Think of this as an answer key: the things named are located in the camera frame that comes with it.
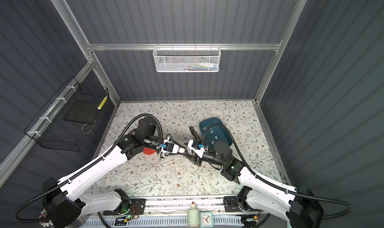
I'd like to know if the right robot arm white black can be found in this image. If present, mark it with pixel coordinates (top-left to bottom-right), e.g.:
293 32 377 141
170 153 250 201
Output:
181 140 324 228

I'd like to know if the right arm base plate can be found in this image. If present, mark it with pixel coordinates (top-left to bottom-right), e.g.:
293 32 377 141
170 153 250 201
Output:
223 196 247 213

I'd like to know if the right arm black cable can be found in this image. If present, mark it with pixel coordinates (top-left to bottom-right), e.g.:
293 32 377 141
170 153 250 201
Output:
202 123 354 220

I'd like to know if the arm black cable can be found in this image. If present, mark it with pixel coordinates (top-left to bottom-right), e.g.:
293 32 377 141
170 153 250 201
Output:
12 113 164 223
202 123 354 220

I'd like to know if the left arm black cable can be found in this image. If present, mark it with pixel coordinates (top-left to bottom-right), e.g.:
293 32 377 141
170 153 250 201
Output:
12 113 164 223

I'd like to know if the black wire side basket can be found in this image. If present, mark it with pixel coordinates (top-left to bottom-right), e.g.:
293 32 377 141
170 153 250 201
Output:
24 79 109 152

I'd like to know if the small teal clock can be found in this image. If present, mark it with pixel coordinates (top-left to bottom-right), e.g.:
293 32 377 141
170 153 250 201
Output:
200 212 214 228

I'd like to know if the black stapler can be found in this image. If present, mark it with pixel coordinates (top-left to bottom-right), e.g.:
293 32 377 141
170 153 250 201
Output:
189 126 202 149

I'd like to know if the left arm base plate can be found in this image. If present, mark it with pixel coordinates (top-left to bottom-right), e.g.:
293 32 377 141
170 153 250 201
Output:
103 199 147 216

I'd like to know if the red pen cup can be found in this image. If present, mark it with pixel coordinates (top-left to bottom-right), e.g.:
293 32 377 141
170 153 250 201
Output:
143 147 156 155

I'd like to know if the yellow marker in side basket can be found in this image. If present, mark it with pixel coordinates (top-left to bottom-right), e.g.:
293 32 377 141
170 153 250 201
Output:
97 95 109 110

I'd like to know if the clear jar of pencils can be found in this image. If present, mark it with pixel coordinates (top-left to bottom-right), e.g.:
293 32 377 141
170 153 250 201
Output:
38 209 52 228

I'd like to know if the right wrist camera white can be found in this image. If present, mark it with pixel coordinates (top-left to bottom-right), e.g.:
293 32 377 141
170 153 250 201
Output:
188 140 209 158

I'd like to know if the teal plastic tray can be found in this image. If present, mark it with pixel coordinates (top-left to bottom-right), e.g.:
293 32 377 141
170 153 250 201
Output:
199 117 233 147

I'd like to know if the white wire wall basket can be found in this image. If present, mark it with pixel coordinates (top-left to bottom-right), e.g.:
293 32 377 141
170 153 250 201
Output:
153 46 222 73

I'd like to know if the white glue bottle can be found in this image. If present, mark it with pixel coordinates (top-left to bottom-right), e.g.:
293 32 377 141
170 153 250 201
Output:
187 202 201 228

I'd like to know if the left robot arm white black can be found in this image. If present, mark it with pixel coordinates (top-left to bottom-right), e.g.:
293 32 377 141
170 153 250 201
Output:
43 114 187 228

